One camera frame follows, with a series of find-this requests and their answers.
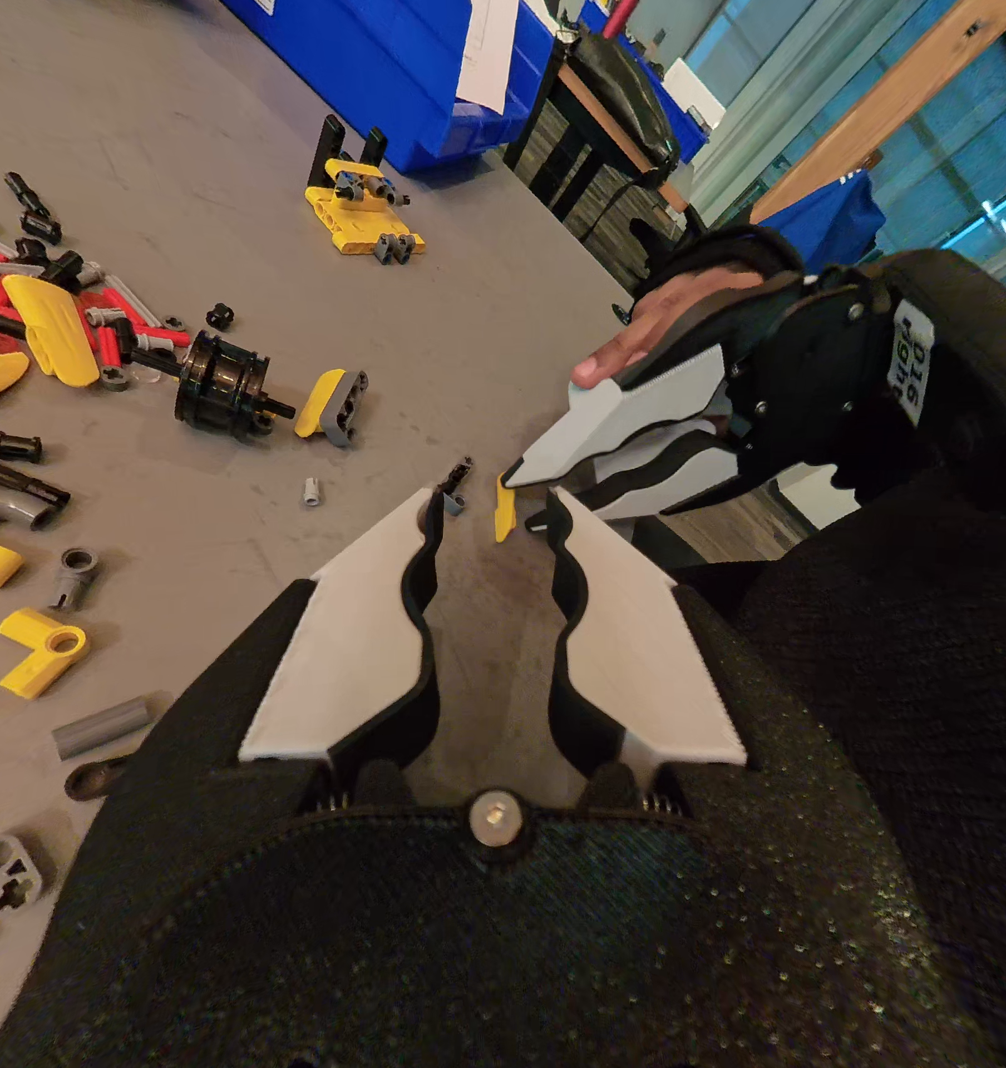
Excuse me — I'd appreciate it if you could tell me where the black long axle connector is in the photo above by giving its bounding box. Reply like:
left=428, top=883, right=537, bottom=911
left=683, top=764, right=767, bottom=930
left=0, top=451, right=72, bottom=527

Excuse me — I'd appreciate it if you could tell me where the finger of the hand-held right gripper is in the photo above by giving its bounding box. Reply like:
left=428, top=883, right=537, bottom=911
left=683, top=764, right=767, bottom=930
left=501, top=344, right=728, bottom=491
left=524, top=419, right=742, bottom=533

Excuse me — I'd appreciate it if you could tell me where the person's black knit sweater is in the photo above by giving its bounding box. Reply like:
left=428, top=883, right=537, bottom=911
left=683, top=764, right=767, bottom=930
left=674, top=467, right=1006, bottom=1068

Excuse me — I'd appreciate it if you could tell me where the black plastic wheel rim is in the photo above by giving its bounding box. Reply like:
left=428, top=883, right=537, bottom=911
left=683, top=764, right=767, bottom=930
left=173, top=329, right=297, bottom=443

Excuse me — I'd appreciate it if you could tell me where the yellow panel with grey liftarm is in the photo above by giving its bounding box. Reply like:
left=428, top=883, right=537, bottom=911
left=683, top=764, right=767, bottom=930
left=293, top=367, right=371, bottom=449

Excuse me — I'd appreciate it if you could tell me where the yellow frame assembly with pins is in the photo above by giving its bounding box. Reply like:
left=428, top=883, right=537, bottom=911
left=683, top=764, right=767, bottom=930
left=304, top=114, right=427, bottom=266

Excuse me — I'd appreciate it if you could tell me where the pile of red grey pins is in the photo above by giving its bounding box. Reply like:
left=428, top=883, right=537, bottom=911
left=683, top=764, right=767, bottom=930
left=0, top=204, right=191, bottom=393

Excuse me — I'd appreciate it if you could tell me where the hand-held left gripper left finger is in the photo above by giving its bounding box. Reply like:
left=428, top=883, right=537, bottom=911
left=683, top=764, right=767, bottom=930
left=236, top=486, right=446, bottom=777

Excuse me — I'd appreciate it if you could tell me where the wooden door frame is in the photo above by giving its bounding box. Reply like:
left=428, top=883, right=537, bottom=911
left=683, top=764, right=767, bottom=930
left=749, top=0, right=1006, bottom=225

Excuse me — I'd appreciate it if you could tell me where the grey axle pin connector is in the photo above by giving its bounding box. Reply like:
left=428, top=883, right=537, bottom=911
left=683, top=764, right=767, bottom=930
left=50, top=546, right=101, bottom=614

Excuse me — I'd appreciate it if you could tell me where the dark grey pin connector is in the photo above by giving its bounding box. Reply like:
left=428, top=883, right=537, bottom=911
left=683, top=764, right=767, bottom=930
left=436, top=456, right=475, bottom=514

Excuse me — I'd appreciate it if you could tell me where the yellow angled pin connector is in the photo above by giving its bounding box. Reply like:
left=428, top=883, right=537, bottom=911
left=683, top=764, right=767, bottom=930
left=0, top=607, right=92, bottom=700

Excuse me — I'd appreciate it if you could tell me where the grey tube connector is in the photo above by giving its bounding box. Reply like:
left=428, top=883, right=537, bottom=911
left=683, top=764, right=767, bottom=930
left=51, top=695, right=154, bottom=762

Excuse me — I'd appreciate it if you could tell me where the black tube connector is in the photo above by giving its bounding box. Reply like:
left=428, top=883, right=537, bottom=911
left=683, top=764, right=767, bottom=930
left=63, top=753, right=137, bottom=804

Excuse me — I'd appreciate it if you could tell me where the blue cloth cover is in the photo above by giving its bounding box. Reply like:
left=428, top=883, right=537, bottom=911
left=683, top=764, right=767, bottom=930
left=757, top=171, right=888, bottom=276

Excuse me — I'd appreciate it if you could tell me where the large yellow ribbed panel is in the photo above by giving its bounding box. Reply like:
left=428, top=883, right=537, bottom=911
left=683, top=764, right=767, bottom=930
left=1, top=274, right=102, bottom=389

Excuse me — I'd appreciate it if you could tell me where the black double pin piece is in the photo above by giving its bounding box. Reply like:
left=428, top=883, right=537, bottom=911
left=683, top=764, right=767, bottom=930
left=2, top=171, right=63, bottom=247

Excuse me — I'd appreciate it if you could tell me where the person's right hand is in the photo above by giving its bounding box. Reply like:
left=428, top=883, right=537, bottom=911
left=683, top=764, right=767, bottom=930
left=570, top=261, right=773, bottom=392

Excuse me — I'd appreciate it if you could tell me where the white box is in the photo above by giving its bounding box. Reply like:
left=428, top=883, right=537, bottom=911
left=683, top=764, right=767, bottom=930
left=662, top=58, right=725, bottom=126

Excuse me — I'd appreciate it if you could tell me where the white paper sheet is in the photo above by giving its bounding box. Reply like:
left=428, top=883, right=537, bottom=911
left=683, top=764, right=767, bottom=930
left=455, top=0, right=521, bottom=115

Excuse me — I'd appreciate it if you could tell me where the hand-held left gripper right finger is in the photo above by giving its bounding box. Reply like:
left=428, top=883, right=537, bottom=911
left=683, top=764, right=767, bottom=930
left=546, top=486, right=749, bottom=792

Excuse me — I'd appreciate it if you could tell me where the wooden side table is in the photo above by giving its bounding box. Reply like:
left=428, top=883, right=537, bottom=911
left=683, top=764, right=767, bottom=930
left=503, top=62, right=692, bottom=243

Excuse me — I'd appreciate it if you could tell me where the black bag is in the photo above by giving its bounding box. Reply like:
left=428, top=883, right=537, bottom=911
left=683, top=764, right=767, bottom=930
left=565, top=25, right=683, bottom=172

